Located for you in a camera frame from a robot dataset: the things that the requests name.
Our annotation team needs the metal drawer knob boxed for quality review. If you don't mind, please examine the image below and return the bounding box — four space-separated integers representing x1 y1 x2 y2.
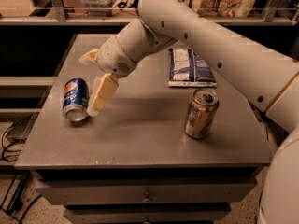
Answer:
143 193 152 203

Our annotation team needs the blue white chip bag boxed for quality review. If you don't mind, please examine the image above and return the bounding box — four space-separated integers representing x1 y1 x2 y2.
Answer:
168 48 217 88

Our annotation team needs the colourful snack bag on shelf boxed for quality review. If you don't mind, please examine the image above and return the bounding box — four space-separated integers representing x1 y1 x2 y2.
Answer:
198 0 256 18

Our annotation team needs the gold soda can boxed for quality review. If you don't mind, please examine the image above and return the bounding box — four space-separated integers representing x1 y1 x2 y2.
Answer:
184 88 219 139

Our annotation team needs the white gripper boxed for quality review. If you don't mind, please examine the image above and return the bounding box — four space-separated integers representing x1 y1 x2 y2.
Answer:
79 35 136 117

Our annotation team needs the black floor cables left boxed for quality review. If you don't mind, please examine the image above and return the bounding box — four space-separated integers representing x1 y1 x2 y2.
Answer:
0 115 43 224

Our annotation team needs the grey drawer cabinet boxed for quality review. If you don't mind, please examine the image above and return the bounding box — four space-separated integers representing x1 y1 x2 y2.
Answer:
17 34 272 224

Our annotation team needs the grey metal shelf rail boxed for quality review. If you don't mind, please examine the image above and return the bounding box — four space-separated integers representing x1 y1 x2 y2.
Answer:
0 0 298 26

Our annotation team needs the blue pepsi can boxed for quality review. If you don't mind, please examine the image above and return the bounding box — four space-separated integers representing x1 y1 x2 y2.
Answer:
62 77 89 122

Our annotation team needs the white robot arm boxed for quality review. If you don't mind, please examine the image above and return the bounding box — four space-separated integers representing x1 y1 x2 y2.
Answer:
80 0 299 224

